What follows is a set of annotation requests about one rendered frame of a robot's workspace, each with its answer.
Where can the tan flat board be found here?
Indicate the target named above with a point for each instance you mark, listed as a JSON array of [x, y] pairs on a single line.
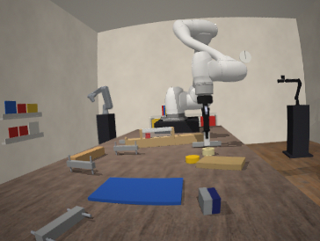
[[221, 163]]

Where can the cream roll of masking tape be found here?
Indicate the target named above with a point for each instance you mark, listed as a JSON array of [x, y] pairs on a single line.
[[209, 151]]

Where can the tan wooden bar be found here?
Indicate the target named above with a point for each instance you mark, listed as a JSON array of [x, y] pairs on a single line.
[[93, 153]]

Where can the yellow short cylinder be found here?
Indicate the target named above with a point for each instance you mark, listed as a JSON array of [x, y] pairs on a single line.
[[192, 159]]

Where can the blue flat rectangular pad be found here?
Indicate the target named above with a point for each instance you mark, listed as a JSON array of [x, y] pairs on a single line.
[[140, 191]]

